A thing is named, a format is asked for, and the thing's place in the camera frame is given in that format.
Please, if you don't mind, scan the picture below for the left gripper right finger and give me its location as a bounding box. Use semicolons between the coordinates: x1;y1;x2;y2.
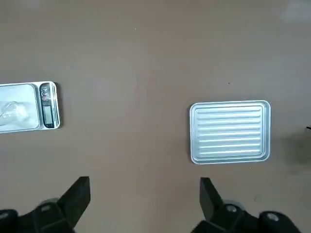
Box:
191;177;299;233

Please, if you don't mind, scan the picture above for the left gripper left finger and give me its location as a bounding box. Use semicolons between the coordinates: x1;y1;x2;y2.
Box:
0;176;91;233

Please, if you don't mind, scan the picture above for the ribbed metal tray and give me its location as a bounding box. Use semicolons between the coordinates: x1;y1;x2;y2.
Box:
189;100;272;165

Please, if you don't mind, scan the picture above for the digital scale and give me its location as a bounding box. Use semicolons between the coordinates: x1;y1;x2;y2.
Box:
0;81;61;133

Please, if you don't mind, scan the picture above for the clear glass flask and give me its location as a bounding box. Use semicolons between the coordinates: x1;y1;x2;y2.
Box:
0;100;31;127

